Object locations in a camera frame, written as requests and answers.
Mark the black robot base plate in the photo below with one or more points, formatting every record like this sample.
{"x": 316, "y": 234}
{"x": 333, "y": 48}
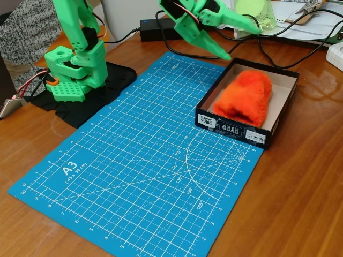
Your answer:
{"x": 112, "y": 83}

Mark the white plastic device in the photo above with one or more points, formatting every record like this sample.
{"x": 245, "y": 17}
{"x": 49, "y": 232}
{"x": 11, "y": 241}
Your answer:
{"x": 335, "y": 54}

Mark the orange fluffy sock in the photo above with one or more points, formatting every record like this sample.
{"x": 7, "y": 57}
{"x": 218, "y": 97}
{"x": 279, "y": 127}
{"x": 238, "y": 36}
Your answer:
{"x": 245, "y": 97}

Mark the black cardboard box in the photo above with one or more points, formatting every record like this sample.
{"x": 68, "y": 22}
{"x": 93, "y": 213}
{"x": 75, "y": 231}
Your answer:
{"x": 281, "y": 107}

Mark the green 3D-printed robot arm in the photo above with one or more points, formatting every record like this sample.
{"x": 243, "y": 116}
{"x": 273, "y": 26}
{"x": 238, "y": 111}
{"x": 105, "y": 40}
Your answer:
{"x": 80, "y": 56}

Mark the white paper sheets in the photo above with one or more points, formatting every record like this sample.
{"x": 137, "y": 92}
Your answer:
{"x": 302, "y": 24}

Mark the blue A3 cutting mat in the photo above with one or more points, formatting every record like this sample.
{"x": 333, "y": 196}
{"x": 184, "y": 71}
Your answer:
{"x": 150, "y": 166}

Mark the green gripper black servo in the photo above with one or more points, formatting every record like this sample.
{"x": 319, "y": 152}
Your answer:
{"x": 193, "y": 31}

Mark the black power adapter blue light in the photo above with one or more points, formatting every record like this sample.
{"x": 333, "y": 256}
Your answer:
{"x": 158, "y": 29}

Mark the green transparent plastic cup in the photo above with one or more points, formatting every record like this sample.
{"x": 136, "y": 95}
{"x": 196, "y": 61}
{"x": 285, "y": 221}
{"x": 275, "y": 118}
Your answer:
{"x": 264, "y": 13}

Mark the silver controller board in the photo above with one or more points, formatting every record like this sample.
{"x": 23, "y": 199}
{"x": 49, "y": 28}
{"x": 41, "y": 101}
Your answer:
{"x": 9, "y": 105}

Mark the grey speckled fabric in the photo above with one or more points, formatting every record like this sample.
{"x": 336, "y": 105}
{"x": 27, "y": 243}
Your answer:
{"x": 24, "y": 40}

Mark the brown clipboard with clip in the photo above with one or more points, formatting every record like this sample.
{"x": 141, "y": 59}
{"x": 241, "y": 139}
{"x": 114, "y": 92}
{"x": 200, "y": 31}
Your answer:
{"x": 302, "y": 14}

